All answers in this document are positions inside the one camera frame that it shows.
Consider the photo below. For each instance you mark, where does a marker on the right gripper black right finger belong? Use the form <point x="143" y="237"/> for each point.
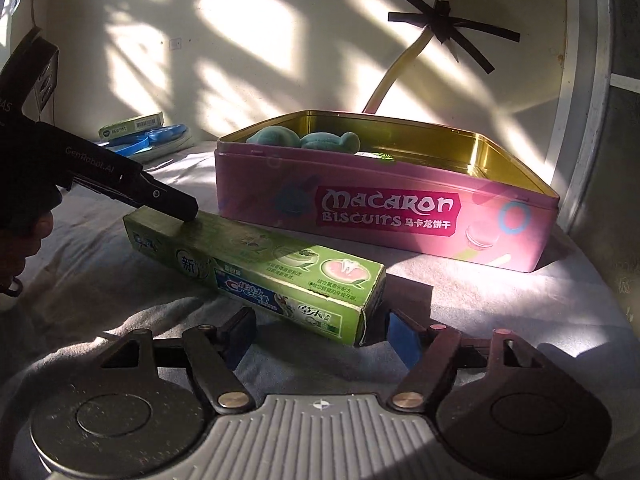
<point x="434" y="352"/>

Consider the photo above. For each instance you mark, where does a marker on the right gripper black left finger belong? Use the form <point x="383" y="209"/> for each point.
<point x="209" y="354"/>

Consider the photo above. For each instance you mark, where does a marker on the long green toothpaste box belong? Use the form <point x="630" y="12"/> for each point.
<point x="322" y="289"/>

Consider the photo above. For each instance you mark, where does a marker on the person's left hand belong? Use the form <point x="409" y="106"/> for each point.
<point x="22" y="239"/>

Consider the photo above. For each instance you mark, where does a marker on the grey bed sheet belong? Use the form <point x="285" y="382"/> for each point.
<point x="88" y="285"/>

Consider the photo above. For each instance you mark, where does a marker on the pink macaron biscuit tin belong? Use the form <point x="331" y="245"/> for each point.
<point x="451" y="193"/>

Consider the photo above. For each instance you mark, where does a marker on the green box inside tin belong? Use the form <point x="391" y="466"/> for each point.
<point x="377" y="156"/>

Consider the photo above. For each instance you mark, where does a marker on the teal plush toy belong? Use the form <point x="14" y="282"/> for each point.
<point x="348" y="142"/>

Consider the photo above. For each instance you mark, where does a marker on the black tape cross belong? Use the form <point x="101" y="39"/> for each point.
<point x="438" y="20"/>

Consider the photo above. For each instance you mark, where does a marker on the white wall socket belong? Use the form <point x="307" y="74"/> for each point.
<point x="175" y="44"/>

